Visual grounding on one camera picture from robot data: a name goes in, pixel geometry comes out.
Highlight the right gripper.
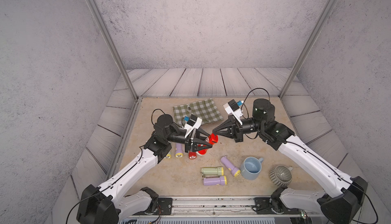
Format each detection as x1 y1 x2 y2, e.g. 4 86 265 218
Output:
213 116 265 145

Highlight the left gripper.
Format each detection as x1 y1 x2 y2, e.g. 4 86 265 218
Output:
163 128 212 155

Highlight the red flashlight with logo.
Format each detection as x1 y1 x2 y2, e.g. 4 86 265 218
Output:
196 133 219 156

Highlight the purple flashlight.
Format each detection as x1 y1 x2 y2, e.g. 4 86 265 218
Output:
175 143 183 158
221 156 241 177
203 176 227 186

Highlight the green flashlight top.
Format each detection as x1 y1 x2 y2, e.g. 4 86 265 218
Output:
165 152 172 159

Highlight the green flashlight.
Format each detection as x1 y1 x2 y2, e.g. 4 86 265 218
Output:
165 152 172 159
201 167 224 178

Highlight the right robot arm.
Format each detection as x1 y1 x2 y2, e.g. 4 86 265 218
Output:
213 98 370 224

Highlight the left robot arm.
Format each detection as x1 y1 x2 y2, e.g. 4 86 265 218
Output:
75 114 218 224

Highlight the purple flashlight bottom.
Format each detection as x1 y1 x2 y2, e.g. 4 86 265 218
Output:
203 176 227 186

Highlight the green checkered cloth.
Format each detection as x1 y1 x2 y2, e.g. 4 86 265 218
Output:
173 99 223 125

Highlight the metal spoon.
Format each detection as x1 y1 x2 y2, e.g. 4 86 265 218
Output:
186 105 193 115

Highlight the blue mug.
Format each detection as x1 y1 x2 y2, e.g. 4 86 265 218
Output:
240 157 264 180

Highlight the grey ribbed bowl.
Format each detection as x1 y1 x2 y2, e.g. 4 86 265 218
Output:
269 165 293 187

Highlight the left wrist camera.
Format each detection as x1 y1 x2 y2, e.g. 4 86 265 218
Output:
183 114 202 138

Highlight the metal base rail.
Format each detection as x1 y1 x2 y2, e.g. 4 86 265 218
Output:
121 196 331 224

